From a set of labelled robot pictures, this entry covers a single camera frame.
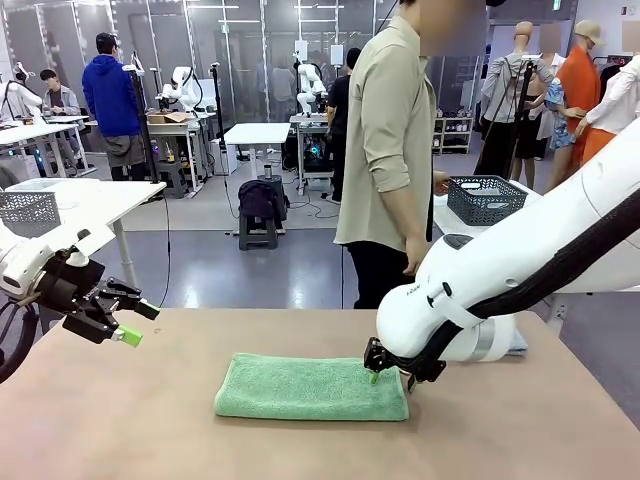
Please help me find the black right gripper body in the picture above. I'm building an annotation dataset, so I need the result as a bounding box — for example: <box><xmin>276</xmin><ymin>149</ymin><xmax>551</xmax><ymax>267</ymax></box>
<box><xmin>363</xmin><ymin>337</ymin><xmax>448</xmax><ymax>384</ymax></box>

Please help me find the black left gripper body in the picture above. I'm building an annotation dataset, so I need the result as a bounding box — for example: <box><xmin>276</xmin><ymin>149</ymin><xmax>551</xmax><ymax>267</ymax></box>
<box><xmin>37</xmin><ymin>252</ymin><xmax>121</xmax><ymax>345</ymax></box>

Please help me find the mint green towel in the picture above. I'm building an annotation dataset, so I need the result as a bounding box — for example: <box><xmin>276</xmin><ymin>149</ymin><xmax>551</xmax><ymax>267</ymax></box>
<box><xmin>213</xmin><ymin>352</ymin><xmax>410</xmax><ymax>422</ymax></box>

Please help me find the grey plastic basket with handles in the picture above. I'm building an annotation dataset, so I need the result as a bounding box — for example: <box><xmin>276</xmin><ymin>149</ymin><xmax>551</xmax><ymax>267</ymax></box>
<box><xmin>446</xmin><ymin>174</ymin><xmax>530</xmax><ymax>226</ymax></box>

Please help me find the person's right forearm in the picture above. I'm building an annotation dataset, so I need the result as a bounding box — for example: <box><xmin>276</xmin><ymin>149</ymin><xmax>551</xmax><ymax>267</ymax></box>
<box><xmin>379</xmin><ymin>188</ymin><xmax>430</xmax><ymax>246</ymax></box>

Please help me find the grey plastic lattice basket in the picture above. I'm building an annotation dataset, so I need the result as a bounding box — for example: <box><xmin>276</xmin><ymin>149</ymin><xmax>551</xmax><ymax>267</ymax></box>
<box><xmin>0</xmin><ymin>191</ymin><xmax>62</xmax><ymax>239</ymax></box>

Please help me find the person's right hand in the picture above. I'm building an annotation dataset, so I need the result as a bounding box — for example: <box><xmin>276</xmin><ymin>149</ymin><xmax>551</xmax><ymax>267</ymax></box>
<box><xmin>402</xmin><ymin>233</ymin><xmax>432</xmax><ymax>277</ymax></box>

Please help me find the white table with grey leg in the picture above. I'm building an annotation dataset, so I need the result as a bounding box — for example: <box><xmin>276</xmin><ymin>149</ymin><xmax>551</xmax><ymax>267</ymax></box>
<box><xmin>0</xmin><ymin>178</ymin><xmax>168</xmax><ymax>291</ymax></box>

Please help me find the clear plastic bin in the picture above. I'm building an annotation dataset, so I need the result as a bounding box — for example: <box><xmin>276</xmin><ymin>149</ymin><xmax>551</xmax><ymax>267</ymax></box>
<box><xmin>3</xmin><ymin>177</ymin><xmax>101</xmax><ymax>194</ymax></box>

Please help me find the low grey plastic stool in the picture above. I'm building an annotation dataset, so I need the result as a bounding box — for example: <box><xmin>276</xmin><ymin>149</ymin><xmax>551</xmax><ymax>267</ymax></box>
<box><xmin>158</xmin><ymin>160</ymin><xmax>189</xmax><ymax>194</ymax></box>

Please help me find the grey step stool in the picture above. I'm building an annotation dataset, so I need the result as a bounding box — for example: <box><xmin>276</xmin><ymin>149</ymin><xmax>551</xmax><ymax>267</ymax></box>
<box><xmin>238</xmin><ymin>214</ymin><xmax>286</xmax><ymax>251</ymax></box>

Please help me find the white table with rounded corners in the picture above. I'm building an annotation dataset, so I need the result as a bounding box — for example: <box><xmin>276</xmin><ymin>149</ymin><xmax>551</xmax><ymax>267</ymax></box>
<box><xmin>432</xmin><ymin>179</ymin><xmax>640</xmax><ymax>321</ymax></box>

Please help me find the black backpack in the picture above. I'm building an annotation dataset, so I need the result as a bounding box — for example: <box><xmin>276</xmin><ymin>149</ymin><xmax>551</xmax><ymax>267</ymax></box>
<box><xmin>237</xmin><ymin>179</ymin><xmax>290</xmax><ymax>221</ymax></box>

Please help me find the long white background table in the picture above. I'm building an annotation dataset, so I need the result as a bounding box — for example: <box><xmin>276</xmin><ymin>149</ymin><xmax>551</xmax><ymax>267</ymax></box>
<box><xmin>0</xmin><ymin>122</ymin><xmax>97</xmax><ymax>179</ymax></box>

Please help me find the grey background workbench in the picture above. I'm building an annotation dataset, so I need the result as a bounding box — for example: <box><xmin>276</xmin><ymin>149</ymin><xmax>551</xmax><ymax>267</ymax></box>
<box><xmin>146</xmin><ymin>112</ymin><xmax>217</xmax><ymax>194</ymax></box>

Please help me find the cardboard box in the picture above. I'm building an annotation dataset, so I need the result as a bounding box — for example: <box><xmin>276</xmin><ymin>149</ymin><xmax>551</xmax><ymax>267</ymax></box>
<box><xmin>146</xmin><ymin>111</ymin><xmax>194</xmax><ymax>125</ymax></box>

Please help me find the seated person in grey jacket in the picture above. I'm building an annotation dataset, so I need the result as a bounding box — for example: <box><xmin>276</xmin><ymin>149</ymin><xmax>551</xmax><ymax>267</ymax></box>
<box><xmin>39</xmin><ymin>69</ymin><xmax>81</xmax><ymax>119</ymax></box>

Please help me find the person in blue hoodie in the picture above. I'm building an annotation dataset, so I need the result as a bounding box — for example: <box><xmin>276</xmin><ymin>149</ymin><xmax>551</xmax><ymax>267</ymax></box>
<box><xmin>81</xmin><ymin>32</ymin><xmax>147</xmax><ymax>182</ymax></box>

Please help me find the small white standing desk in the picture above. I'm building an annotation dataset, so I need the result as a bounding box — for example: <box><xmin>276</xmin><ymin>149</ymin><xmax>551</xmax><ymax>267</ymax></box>
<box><xmin>223</xmin><ymin>122</ymin><xmax>292</xmax><ymax>181</ymax></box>

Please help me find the thin black pole stand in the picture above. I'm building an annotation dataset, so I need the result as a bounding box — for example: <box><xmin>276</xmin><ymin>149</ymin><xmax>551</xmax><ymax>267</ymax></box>
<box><xmin>208</xmin><ymin>62</ymin><xmax>227</xmax><ymax>151</ymax></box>

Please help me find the person in beige shirt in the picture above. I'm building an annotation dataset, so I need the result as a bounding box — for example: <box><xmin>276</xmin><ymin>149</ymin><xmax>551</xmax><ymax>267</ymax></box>
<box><xmin>333</xmin><ymin>0</ymin><xmax>451</xmax><ymax>310</ymax></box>

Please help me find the white shoe rack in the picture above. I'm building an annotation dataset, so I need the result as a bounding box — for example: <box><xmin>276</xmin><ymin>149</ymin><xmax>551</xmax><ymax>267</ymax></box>
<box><xmin>432</xmin><ymin>117</ymin><xmax>474</xmax><ymax>155</ymax></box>

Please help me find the person in black clothes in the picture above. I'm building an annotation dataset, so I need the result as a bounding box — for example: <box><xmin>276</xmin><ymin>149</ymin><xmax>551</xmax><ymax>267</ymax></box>
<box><xmin>327</xmin><ymin>47</ymin><xmax>362</xmax><ymax>204</ymax></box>

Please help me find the black tripod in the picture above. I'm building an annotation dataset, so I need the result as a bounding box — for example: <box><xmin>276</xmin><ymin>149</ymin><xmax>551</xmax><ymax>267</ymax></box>
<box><xmin>473</xmin><ymin>53</ymin><xmax>545</xmax><ymax>180</ymax></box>

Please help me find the mannequin in grey shirt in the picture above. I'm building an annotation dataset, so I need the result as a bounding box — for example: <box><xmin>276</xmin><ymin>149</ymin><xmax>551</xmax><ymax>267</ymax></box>
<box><xmin>481</xmin><ymin>21</ymin><xmax>557</xmax><ymax>189</ymax></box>

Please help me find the figure in blue patterned dress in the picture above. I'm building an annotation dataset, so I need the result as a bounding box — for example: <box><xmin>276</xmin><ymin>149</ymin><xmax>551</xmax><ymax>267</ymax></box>
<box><xmin>537</xmin><ymin>23</ymin><xmax>581</xmax><ymax>189</ymax></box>

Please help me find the mannequin in orange vest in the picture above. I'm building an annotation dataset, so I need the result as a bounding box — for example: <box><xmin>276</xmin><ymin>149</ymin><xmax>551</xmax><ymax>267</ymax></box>
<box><xmin>555</xmin><ymin>19</ymin><xmax>604</xmax><ymax>166</ymax></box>

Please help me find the mannequin in orange trousers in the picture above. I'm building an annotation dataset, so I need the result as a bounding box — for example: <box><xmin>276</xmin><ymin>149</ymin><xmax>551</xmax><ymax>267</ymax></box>
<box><xmin>574</xmin><ymin>22</ymin><xmax>640</xmax><ymax>169</ymax></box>

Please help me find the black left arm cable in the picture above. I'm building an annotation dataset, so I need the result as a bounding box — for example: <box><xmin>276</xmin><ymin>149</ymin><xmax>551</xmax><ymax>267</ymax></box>
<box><xmin>0</xmin><ymin>297</ymin><xmax>41</xmax><ymax>384</ymax></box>

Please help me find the tall black camera stand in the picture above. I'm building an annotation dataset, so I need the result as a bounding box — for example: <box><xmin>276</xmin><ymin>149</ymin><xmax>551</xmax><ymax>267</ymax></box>
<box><xmin>123</xmin><ymin>63</ymin><xmax>165</xmax><ymax>184</ymax></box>

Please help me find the metal frame robot workbench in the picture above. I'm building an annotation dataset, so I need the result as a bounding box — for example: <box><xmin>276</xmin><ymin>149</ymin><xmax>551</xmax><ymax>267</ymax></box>
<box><xmin>289</xmin><ymin>113</ymin><xmax>346</xmax><ymax>196</ymax></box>

